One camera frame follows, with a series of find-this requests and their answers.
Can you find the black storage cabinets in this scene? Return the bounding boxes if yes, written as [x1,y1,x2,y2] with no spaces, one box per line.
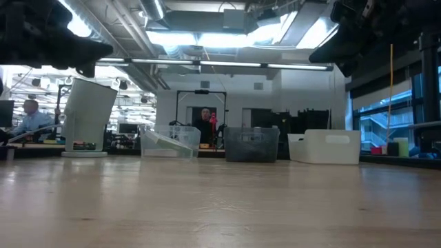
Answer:
[250,108,332,159]

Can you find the grey plastic bin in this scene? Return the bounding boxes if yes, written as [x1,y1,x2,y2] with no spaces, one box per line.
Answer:
[224,126,280,163]

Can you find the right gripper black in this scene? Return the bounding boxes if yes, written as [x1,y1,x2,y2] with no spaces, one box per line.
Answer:
[309,0,421,79]

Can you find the black vertical post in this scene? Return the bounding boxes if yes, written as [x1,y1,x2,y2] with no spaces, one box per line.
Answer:
[418,32,441,152]

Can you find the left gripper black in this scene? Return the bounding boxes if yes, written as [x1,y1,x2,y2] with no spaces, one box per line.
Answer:
[0,0,114,79]

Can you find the person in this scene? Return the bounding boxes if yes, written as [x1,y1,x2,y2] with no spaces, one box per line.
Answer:
[192,107,215,145]
[9,99,55,137]

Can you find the white tilted appliance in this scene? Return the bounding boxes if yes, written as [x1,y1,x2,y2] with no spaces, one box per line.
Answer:
[61,78,119,158]

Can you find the black gantry frame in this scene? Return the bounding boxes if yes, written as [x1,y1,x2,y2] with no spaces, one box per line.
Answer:
[175,90,227,128]

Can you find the dark computer monitor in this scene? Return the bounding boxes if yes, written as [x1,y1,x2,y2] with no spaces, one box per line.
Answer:
[0,99,15,127]

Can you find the white plastic bin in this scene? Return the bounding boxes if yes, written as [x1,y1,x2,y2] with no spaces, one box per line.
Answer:
[287,129,362,165]

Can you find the long ceiling light bar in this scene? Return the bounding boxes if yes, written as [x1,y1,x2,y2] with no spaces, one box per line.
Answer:
[94,56,334,72]

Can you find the pale green cup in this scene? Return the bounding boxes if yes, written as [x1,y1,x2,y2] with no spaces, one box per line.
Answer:
[392,137,409,158]

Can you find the clear plastic bin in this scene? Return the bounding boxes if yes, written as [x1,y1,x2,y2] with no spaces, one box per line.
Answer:
[140,124,202,160]

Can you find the grey horizontal bar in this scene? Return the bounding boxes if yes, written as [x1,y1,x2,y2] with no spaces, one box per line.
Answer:
[408,120,441,130]

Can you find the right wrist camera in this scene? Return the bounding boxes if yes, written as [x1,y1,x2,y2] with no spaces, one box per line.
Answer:
[330,0,369,28]

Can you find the silver ceiling duct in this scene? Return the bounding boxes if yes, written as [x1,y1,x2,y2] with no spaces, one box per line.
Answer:
[139,0,166,21]

